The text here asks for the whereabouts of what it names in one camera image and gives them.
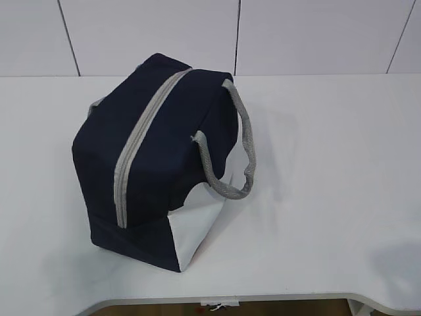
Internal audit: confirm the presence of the navy blue lunch bag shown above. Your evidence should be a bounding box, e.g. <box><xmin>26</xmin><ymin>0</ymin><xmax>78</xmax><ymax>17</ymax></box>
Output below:
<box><xmin>72</xmin><ymin>53</ymin><xmax>257</xmax><ymax>273</ymax></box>

